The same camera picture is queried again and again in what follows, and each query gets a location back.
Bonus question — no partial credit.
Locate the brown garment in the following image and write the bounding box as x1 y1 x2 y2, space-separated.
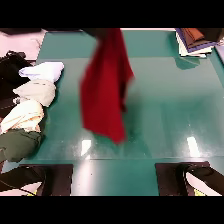
181 28 205 43

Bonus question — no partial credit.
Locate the black garment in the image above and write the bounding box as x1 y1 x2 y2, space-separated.
0 50 33 118

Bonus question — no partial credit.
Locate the red garment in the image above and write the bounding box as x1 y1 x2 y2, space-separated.
79 28 136 145

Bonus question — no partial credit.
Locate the dark green garment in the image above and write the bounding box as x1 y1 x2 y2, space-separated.
0 128 44 164

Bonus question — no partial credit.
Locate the cream garment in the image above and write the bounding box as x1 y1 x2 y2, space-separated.
0 99 45 135

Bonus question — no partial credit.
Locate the beige garment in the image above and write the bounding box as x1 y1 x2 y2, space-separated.
12 79 57 108

